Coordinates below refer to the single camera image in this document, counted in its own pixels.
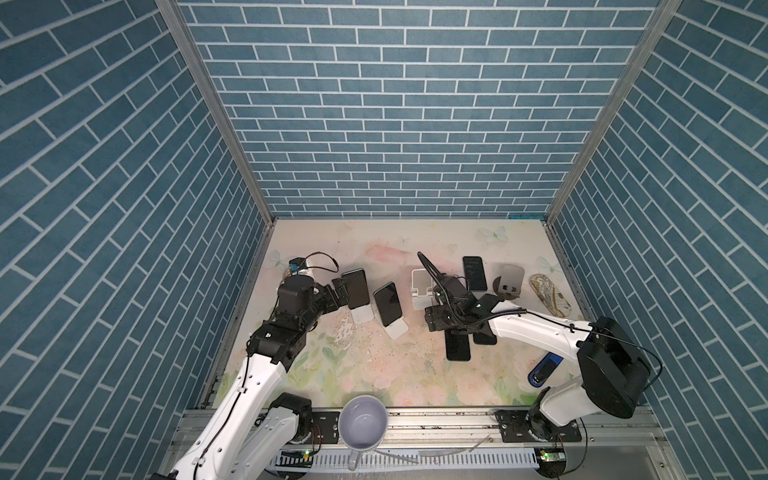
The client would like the teal phone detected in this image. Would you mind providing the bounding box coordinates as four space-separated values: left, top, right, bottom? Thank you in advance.
341 268 370 310
373 282 403 327

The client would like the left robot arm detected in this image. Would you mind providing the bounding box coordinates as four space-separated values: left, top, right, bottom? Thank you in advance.
151 274 349 479

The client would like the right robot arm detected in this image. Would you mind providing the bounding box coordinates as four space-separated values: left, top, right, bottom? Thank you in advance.
425 273 656 442

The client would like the white stand far left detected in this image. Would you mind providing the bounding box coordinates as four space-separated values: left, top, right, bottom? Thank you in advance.
350 304 374 325

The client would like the white stand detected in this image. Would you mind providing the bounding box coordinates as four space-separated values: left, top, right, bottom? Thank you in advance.
350 304 374 325
410 269 435 311
384 318 409 340

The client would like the white stand centre back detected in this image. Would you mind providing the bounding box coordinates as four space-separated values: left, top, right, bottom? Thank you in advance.
410 269 435 311

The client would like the patterned oval case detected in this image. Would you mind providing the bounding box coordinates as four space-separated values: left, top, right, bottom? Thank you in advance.
529 274 573 318

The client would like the white mug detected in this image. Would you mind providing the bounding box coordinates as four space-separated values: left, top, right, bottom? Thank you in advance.
338 395 388 471

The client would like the black corrugated cable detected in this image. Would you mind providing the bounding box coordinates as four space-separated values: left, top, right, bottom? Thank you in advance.
416 250 451 301

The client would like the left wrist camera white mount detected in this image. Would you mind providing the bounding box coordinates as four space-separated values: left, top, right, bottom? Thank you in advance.
287 257 314 278

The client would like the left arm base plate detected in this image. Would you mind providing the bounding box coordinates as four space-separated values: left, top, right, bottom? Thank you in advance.
289 410 340 446

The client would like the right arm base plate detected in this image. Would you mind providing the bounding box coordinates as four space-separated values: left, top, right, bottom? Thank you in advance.
491 408 583 443

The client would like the aluminium front rail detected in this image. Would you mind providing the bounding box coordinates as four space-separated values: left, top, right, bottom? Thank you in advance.
170 406 670 451

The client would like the white slotted cable duct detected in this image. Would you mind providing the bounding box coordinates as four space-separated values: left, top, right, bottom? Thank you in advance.
266 448 539 474

